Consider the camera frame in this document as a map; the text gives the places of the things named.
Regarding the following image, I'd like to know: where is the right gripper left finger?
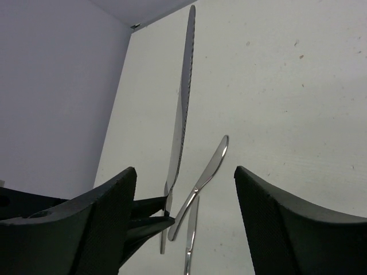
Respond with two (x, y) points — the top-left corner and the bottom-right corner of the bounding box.
(1, 167), (137, 274)

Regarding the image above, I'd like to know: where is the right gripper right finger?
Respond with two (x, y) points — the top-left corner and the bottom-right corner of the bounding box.
(234, 166), (366, 274)

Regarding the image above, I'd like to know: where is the thin silver knife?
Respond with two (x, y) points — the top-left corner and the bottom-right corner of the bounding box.
(184, 196), (200, 275)

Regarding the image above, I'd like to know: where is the small silver butter knife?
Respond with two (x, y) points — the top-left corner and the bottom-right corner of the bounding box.
(167, 135), (229, 241)

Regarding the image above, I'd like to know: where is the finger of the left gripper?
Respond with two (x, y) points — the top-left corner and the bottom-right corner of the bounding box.
(120, 217), (175, 265)
(131, 197), (167, 218)

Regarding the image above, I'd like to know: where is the long serrated silver knife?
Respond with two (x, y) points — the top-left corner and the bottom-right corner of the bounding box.
(159, 5), (198, 255)

